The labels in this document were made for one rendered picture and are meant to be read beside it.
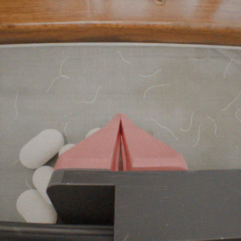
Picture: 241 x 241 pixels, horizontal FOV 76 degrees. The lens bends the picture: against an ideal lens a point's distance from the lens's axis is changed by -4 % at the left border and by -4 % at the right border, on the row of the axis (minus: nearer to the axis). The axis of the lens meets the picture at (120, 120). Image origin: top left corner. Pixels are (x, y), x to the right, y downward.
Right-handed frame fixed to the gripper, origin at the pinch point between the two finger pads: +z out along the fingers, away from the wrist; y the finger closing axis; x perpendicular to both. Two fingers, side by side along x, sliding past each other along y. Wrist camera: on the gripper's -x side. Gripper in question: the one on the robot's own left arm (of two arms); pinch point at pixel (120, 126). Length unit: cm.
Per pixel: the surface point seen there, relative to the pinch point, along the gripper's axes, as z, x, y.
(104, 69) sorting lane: 5.5, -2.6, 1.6
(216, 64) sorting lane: 6.0, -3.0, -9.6
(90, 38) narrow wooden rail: 7.3, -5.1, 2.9
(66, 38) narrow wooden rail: 7.2, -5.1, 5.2
